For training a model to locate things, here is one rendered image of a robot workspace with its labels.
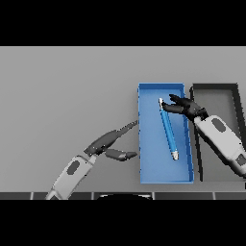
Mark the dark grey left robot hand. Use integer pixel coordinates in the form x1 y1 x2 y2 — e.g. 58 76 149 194
84 120 138 162

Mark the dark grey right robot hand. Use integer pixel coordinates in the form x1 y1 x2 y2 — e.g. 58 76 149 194
160 93 209 122

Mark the blue pipe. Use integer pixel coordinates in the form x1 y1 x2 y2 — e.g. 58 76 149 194
158 97 180 161

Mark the dark grey bin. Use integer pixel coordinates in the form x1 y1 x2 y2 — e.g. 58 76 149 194
188 83 246 183

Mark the blue bin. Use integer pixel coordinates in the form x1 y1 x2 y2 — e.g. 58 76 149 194
136 82 195 185

